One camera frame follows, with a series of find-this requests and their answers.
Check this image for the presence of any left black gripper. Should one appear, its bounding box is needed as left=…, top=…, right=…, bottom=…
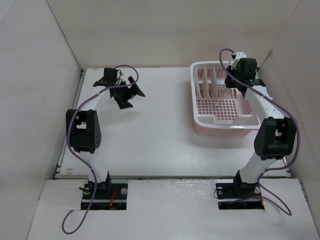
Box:
left=113, top=77, right=144, bottom=109

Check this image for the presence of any orange sunburst plate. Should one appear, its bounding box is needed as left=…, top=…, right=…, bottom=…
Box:
left=196, top=67, right=210, bottom=99
left=207, top=68, right=219, bottom=99

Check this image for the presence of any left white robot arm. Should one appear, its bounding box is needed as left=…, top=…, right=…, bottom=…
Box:
left=65, top=64, right=146, bottom=199

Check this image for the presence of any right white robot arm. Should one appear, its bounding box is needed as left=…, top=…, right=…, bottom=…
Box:
left=216, top=52, right=297, bottom=200

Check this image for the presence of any pink dish rack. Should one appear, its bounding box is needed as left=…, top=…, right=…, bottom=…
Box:
left=189, top=61, right=261, bottom=137

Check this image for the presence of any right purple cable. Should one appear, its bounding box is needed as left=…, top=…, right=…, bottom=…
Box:
left=219, top=48, right=301, bottom=217

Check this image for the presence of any purple cable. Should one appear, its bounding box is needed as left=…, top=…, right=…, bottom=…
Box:
left=61, top=64, right=140, bottom=235
left=219, top=48, right=301, bottom=217

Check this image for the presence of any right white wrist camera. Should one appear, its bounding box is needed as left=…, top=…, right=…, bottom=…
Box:
left=230, top=51, right=247, bottom=70

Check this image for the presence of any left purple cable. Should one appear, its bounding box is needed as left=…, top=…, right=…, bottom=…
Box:
left=61, top=64, right=140, bottom=235

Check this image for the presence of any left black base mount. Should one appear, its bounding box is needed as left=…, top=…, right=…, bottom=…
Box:
left=79, top=183, right=128, bottom=211

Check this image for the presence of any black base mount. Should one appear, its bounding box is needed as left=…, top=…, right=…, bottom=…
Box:
left=215, top=181, right=265, bottom=210
left=79, top=183, right=128, bottom=211

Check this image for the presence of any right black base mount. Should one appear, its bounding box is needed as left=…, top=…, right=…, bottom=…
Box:
left=215, top=181, right=265, bottom=210

